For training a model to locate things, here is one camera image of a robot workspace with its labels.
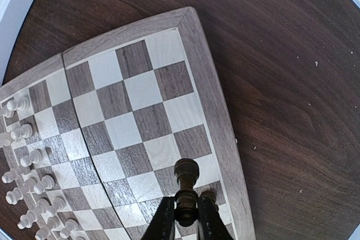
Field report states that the wooden chess board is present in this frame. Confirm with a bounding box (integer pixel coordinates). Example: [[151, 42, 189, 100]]
[[1, 7, 255, 239]]

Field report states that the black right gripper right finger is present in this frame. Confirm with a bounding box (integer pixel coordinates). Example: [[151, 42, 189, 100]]
[[197, 196, 233, 240]]

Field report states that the white chess pieces group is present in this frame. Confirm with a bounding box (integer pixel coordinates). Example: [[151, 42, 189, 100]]
[[0, 96, 85, 240]]

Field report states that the white plastic sorting tray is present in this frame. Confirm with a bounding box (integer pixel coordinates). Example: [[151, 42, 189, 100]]
[[1, 0, 34, 80]]

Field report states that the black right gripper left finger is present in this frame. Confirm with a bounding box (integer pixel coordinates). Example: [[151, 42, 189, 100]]
[[143, 197, 178, 240]]

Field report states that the dark chess piece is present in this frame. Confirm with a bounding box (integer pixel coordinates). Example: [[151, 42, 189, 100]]
[[200, 190, 219, 211], [174, 158, 200, 227]]

